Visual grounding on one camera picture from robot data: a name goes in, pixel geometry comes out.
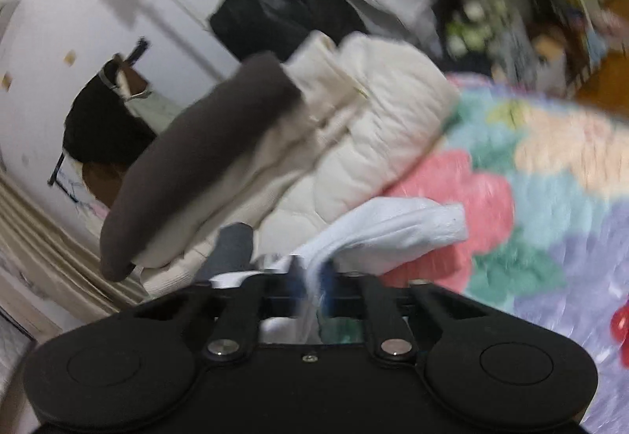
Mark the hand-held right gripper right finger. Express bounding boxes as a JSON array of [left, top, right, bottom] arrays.
[[317, 267, 493, 367]]

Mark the colourful floral blanket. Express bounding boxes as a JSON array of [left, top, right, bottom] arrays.
[[381, 73, 629, 434]]

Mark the white cloth garment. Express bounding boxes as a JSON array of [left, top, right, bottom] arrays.
[[211, 197, 469, 346]]

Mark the cream quilted jacket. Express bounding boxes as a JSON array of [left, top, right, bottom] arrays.
[[132, 31, 460, 300]]

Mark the dark grey garment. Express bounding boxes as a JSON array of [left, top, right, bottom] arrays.
[[99, 53, 302, 282]]

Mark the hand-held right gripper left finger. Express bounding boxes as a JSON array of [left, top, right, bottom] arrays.
[[134, 266, 304, 364]]

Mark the beige striped bedding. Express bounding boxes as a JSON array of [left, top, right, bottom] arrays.
[[0, 171, 148, 322]]

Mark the black jacket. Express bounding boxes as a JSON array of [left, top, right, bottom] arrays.
[[209, 0, 374, 61]]

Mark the cluttered shelf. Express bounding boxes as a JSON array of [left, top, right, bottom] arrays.
[[442, 0, 629, 96]]

